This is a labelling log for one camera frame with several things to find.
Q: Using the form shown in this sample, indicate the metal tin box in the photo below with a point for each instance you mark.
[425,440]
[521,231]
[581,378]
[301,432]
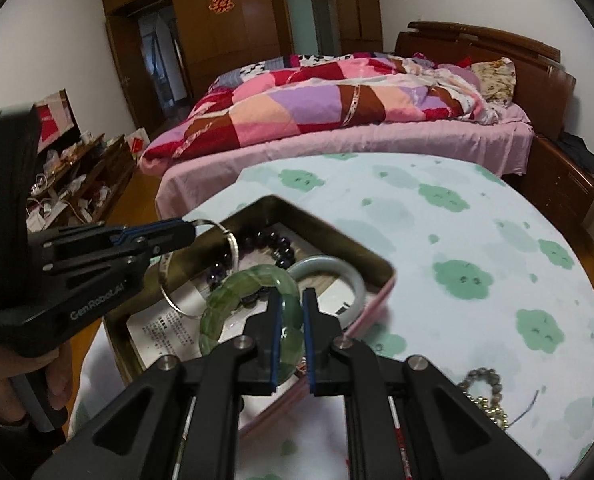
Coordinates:
[327,240]

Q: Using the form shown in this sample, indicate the mottled green jade bangle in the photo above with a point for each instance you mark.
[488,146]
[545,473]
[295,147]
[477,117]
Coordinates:
[217,300]

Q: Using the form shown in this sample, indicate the printed paper sheet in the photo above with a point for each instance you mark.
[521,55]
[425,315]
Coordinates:
[167,320]

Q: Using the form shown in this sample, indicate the frosted glass door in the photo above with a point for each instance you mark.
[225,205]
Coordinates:
[312,20]

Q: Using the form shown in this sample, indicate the patchwork quilt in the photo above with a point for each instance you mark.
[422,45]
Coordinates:
[277,110]

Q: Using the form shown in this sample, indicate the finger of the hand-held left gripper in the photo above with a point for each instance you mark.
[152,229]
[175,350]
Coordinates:
[92,233]
[177,241]

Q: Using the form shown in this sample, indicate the wooden nightstand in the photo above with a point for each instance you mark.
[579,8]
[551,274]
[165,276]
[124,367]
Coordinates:
[552,180]

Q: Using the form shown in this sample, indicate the dark clothes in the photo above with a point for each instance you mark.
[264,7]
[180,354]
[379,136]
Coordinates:
[582,152]

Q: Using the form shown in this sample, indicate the wooden wardrobe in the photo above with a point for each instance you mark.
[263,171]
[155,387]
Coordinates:
[247,20]

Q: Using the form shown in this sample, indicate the clutter of small things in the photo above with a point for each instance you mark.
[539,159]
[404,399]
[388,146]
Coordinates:
[52,165]

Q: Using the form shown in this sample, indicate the person's left hand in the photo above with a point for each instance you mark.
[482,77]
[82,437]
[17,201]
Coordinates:
[59,375]

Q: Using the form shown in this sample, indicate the pale jade bangle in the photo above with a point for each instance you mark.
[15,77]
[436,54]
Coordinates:
[358,287]

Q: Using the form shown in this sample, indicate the floral pillow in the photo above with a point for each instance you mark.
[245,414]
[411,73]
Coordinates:
[497,77]

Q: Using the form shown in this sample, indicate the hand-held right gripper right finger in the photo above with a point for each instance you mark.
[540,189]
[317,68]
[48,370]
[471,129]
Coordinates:
[309,350]

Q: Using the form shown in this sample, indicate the red cloth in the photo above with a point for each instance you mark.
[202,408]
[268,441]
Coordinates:
[464,61]

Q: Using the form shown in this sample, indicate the red and white paper bag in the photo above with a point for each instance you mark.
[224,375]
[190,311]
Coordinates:
[138,141]

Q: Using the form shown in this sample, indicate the low wooden cabinet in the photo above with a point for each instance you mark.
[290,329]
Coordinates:
[112,170]

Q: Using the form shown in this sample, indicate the thin silver bangle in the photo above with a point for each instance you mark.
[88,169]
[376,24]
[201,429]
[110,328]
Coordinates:
[233,250]

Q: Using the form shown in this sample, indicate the red paper decoration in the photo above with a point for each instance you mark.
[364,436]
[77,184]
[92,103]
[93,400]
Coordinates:
[219,2]

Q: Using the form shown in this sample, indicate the wooden headboard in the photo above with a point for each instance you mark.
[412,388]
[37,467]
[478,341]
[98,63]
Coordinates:
[537,75]

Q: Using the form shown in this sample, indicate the red and white box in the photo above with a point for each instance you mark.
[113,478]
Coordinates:
[52,120]

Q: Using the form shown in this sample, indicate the bed with pink sheet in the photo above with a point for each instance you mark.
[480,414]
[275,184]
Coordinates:
[327,155]

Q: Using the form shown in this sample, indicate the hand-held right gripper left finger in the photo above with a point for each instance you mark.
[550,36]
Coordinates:
[277,350]

